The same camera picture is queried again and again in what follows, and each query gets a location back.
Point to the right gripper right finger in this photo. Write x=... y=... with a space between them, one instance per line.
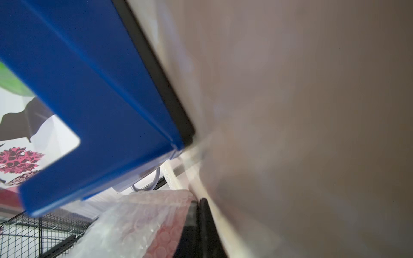
x=210 y=243

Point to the blue tape dispenser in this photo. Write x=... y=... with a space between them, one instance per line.
x=91 y=63

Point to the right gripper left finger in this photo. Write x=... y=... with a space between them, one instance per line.
x=189 y=243

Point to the clear bubble wrap sheet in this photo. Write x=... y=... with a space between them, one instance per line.
x=128 y=228

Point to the black wire basket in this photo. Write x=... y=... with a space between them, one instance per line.
x=50 y=236

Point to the red mug black handle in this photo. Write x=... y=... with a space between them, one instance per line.
x=168 y=236

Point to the lavender mug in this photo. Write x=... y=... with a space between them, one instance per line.
x=148 y=182

